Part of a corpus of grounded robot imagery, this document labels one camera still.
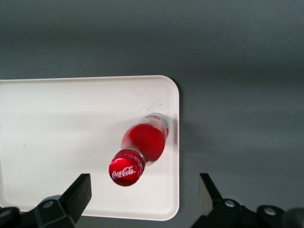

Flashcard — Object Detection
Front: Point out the white rectangular tray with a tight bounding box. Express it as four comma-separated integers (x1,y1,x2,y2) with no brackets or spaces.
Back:
0,75,181,221

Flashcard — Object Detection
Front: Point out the coke bottle with red cap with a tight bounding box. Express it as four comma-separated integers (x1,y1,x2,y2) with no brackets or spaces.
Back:
108,112,171,187

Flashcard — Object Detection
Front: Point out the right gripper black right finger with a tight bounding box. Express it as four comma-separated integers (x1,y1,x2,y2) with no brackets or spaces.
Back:
191,172,304,228

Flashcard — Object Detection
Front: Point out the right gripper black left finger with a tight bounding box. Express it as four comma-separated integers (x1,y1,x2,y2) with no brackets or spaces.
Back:
0,173,93,228

